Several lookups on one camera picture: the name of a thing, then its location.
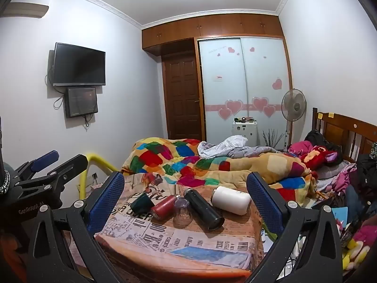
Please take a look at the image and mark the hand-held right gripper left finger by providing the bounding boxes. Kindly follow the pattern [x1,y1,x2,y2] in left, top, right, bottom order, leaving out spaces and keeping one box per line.
[26,171,126,283]

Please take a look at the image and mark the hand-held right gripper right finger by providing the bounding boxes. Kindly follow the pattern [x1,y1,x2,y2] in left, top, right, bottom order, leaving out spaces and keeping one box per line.
[246,171,344,283]

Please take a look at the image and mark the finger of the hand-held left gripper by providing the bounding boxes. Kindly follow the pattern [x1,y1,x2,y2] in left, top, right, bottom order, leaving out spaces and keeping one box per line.
[18,154,89,196]
[14,150,60,181]

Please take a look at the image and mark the clear plastic cup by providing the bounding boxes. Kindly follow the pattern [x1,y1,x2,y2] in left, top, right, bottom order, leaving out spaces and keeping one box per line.
[173,197,194,229]

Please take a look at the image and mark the dark green cup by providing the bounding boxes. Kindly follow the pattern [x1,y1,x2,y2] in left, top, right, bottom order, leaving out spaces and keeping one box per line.
[130,192,155,213]

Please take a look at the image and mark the white cylindrical bottle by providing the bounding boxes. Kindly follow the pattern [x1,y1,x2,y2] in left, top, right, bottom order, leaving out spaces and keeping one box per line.
[211,186,252,216]

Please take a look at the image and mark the red bottle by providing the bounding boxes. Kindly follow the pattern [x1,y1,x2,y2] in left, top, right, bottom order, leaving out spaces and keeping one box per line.
[151,194,180,221]

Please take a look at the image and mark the black thermos bottle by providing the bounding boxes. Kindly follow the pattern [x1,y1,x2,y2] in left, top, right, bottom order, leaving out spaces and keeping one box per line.
[183,188,225,232]

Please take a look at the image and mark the grey white crumpled cloth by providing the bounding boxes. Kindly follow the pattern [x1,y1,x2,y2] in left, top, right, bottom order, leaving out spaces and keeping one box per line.
[197,135,291,158]

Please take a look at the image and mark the newspaper print cloth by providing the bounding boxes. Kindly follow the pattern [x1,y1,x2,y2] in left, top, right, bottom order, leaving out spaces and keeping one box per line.
[94,172,264,272]

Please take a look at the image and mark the dark decorative twigs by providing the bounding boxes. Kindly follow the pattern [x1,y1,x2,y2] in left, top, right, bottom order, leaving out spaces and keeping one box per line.
[262,129,285,148]

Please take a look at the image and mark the pink cloth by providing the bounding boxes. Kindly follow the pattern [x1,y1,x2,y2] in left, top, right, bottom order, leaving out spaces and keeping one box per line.
[287,141,314,155]

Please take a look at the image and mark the small white cabinet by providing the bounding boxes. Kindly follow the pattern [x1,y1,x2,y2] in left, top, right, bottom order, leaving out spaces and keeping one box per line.
[232,117,258,147]

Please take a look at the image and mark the red plush toy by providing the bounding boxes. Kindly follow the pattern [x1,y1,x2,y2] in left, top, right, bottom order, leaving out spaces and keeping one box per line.
[299,145,344,172]

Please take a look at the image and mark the colourful patchwork quilt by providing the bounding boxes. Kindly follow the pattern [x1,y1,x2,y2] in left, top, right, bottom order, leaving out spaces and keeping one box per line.
[122,137,319,204]

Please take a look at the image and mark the black bag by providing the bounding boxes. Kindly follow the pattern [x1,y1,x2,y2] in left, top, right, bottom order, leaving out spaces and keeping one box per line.
[304,130,334,148]

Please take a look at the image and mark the standing fan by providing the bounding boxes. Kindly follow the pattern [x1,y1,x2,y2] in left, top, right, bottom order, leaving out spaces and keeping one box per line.
[281,88,307,151]

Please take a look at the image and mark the yellow plush toy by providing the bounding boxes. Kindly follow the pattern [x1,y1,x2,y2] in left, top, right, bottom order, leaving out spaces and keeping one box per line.
[341,238,372,272]

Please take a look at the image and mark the wooden bed headboard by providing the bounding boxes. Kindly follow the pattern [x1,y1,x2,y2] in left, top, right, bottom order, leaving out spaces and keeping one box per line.
[311,108,377,166]

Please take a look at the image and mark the black clothing pile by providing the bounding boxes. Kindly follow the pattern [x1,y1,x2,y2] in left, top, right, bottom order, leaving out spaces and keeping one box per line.
[353,153,377,196]

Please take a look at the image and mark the brown wooden door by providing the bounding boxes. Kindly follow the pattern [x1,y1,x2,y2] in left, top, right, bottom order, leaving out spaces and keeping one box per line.
[161,54,204,141]

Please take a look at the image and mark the wooden wardrobe with sliding doors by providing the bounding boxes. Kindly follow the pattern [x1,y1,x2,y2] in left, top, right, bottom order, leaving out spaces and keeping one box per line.
[142,13,293,147]

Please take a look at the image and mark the white air conditioner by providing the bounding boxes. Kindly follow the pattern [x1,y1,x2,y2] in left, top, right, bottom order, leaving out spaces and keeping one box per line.
[2,2,49,19]

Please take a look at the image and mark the yellow pipe rail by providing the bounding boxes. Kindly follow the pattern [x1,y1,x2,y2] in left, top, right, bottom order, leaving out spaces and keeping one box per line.
[77,153,120,197]

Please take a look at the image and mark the black television cable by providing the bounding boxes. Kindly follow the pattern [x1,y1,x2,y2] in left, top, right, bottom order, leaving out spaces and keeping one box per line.
[45,50,65,110]

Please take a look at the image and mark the small black wall monitor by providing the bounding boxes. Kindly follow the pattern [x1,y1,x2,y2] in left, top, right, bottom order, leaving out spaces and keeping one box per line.
[65,86,99,119]

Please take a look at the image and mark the black wall television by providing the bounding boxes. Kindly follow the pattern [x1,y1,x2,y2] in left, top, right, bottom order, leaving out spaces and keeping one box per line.
[52,42,107,87]

